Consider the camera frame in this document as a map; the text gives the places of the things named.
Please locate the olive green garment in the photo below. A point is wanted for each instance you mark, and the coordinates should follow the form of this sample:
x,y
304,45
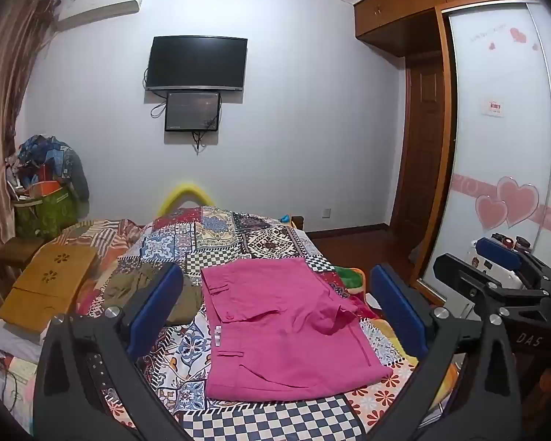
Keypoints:
x,y
133,285

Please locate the red and white door sticker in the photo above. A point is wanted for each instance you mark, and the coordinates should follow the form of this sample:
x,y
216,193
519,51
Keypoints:
x,y
492,108

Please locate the white air conditioner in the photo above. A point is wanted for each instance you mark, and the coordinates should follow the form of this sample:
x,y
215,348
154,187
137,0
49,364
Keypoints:
x,y
101,2

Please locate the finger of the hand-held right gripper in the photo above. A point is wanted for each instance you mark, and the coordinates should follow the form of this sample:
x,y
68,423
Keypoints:
x,y
459,278
500,252

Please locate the green shopping bag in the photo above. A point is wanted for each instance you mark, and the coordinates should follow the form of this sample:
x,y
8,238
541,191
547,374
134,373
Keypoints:
x,y
46,211

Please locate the white hard-shell suitcase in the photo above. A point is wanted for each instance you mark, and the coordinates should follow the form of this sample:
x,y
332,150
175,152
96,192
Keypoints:
x,y
473,303

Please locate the brown wooden door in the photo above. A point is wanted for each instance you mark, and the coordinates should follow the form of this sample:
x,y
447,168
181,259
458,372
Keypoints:
x,y
420,147

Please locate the pile of clothes and bags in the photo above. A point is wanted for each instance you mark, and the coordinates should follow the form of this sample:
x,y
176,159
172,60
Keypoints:
x,y
46,161

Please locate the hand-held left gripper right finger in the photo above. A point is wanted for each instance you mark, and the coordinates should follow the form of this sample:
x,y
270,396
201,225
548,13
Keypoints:
x,y
397,308

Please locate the small black wall monitor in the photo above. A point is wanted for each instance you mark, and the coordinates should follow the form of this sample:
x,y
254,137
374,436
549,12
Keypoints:
x,y
192,111

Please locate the striped brown curtain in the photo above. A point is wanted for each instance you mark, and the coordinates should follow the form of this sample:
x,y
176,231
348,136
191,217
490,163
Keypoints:
x,y
7,101

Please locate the bamboo lap desk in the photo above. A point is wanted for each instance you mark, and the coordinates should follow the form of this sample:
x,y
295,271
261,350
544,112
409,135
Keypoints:
x,y
46,285

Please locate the wall-mounted black television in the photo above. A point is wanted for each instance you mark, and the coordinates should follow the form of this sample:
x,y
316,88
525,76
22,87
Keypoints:
x,y
196,62

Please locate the pink pants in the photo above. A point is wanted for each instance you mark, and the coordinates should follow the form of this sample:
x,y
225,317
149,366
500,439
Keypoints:
x,y
275,321

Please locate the wooden wardrobe with heart doors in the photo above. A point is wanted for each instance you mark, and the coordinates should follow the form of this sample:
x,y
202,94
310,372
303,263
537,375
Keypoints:
x,y
491,101

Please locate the small items on suitcase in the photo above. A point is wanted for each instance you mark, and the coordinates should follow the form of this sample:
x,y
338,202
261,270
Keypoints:
x,y
509,240

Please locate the yellow foam bed guard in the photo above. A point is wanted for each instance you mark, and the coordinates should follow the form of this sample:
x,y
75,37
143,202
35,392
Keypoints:
x,y
183,195

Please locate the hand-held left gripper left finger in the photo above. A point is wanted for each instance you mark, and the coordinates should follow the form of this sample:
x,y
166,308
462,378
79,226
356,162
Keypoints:
x,y
158,303

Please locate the green and red fleece blanket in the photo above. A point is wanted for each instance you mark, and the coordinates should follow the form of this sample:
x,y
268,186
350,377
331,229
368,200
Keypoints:
x,y
352,279

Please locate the small wooden stool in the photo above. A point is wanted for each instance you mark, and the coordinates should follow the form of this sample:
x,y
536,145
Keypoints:
x,y
16,250

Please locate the patchwork printed bedspread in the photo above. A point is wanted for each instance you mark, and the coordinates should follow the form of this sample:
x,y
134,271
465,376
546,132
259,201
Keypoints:
x,y
238,239

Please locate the folded white bedding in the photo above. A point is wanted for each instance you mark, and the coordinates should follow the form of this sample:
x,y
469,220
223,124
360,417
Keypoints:
x,y
13,340

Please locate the striped orange cloth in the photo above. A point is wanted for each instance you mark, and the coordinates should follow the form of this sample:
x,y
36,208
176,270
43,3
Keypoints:
x,y
96,234

